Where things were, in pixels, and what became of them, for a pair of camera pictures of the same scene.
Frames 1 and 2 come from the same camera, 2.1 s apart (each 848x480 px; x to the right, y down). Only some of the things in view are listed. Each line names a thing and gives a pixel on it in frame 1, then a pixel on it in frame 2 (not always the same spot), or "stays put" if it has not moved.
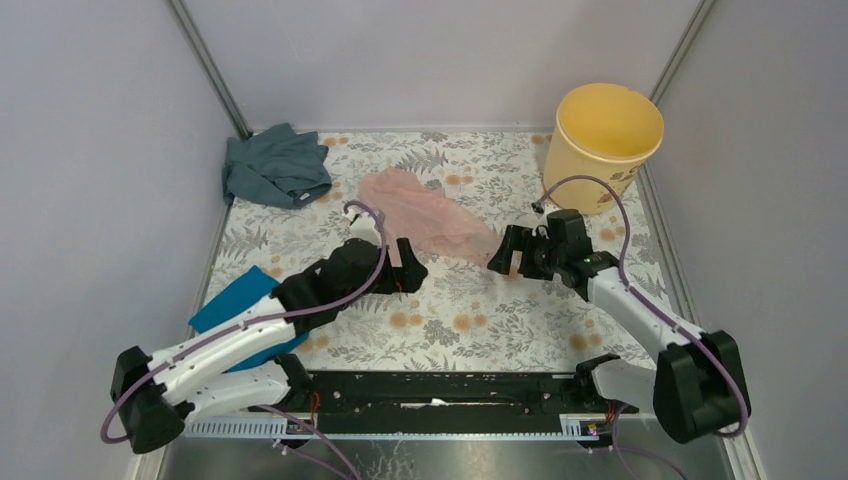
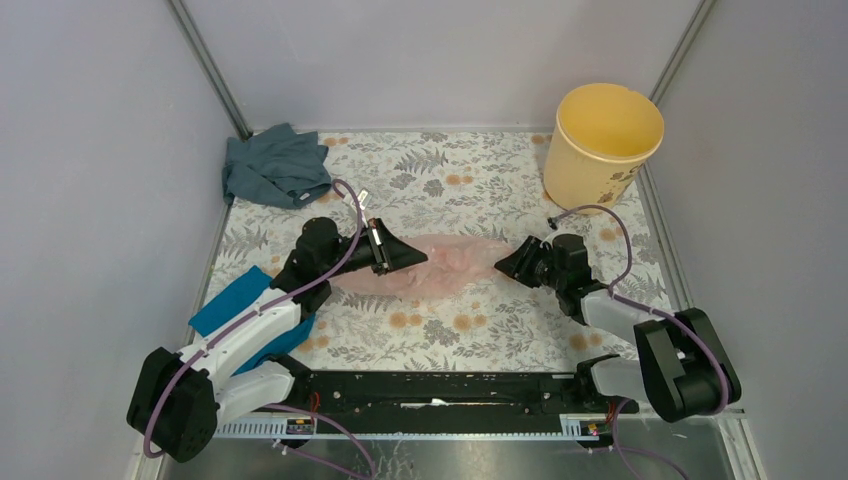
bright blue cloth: x=254 y=286 stays put
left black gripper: x=407 y=278 -> x=388 y=252
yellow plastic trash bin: x=600 y=131 stays put
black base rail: x=374 y=403 stays put
